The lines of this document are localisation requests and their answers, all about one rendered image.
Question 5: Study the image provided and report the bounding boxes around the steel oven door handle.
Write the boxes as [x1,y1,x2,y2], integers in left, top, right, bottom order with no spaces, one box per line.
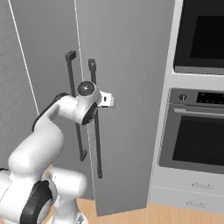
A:
[172,107,224,120]

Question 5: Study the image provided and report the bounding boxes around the white oven cabinet frame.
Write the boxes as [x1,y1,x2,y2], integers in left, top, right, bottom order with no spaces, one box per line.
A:
[147,0,224,216]

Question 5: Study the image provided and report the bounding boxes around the silver drawer handle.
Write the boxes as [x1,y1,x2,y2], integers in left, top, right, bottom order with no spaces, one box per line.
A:
[185,199,207,209]
[192,182,216,190]

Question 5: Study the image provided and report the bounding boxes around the white drawer front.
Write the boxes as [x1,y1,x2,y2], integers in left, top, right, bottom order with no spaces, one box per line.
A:
[148,185,224,215]
[150,165,224,197]

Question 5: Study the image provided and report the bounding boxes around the dark grey fridge door handle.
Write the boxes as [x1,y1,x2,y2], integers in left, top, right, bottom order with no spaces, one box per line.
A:
[87,58,104,179]
[65,50,88,163]

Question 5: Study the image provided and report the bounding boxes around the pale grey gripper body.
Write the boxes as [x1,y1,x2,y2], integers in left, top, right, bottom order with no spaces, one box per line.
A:
[108,92,116,109]

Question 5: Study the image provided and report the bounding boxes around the steel built-in oven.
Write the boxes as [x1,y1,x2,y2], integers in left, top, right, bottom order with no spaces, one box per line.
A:
[157,87,224,175]

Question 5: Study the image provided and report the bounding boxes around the grey fridge door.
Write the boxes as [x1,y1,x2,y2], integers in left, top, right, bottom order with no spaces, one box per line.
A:
[73,0,177,217]
[8,0,95,201]

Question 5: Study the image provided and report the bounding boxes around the black built-in microwave oven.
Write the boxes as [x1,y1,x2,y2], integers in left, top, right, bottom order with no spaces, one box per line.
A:
[172,0,224,76]

